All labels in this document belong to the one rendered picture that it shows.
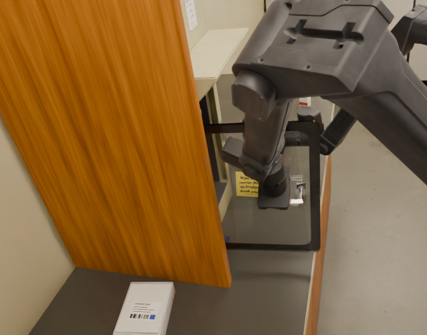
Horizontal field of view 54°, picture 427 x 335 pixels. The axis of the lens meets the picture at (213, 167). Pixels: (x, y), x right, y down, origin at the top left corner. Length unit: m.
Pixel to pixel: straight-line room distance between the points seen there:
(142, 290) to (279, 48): 0.90
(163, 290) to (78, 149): 0.43
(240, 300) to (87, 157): 0.53
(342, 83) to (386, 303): 2.05
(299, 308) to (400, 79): 0.82
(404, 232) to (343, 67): 2.39
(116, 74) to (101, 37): 0.07
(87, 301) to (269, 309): 0.50
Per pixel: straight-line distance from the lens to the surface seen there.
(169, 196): 0.99
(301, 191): 1.02
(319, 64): 0.35
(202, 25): 1.16
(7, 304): 1.24
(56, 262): 1.36
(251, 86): 0.38
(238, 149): 0.83
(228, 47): 1.04
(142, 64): 0.83
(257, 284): 1.17
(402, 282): 2.44
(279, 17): 0.41
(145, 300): 1.15
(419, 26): 1.04
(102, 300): 1.25
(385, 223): 2.74
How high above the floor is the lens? 1.84
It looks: 34 degrees down
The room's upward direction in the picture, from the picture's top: 10 degrees counter-clockwise
